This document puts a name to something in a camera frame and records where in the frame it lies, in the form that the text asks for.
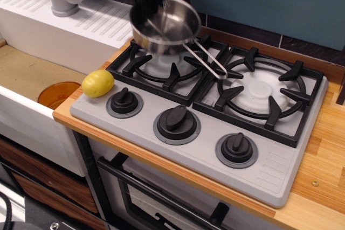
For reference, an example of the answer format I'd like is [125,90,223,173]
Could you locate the black left stove knob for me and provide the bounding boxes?
[106,87,143,119]

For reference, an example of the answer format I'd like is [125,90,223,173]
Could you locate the wooden drawer fronts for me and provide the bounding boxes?
[1,136,106,229]

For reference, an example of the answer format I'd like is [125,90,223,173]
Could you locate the black left burner grate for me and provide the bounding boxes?
[106,34,229,106]

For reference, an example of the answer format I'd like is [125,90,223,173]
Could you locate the black right burner grate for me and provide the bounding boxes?
[193,46,328,148]

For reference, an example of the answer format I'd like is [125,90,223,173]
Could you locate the black right stove knob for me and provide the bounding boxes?
[215,133,259,169]

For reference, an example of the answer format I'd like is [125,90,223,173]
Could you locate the black middle stove knob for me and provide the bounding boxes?
[153,105,201,145]

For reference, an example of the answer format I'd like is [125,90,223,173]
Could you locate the white toy sink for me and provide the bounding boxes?
[1,0,132,177]

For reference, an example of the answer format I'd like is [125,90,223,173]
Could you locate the oven door with black handle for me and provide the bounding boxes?
[96,152,259,230]

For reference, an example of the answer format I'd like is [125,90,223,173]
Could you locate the grey toy stove top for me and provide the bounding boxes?
[70,73,313,207]

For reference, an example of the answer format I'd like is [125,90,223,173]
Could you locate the black burner grate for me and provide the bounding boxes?
[193,46,328,148]
[106,34,229,106]

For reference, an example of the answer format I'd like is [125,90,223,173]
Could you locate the stainless steel saucepan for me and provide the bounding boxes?
[129,0,227,80]

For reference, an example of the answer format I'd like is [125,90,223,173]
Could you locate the yellow plastic potato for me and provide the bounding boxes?
[81,69,114,98]

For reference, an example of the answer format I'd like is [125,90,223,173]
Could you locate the black stove knob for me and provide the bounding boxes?
[215,133,259,169]
[106,87,143,119]
[153,105,201,145]

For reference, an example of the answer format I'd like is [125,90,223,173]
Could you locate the black cable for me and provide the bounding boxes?
[0,192,14,230]

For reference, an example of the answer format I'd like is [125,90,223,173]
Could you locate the orange plastic bowl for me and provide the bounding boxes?
[37,81,80,110]

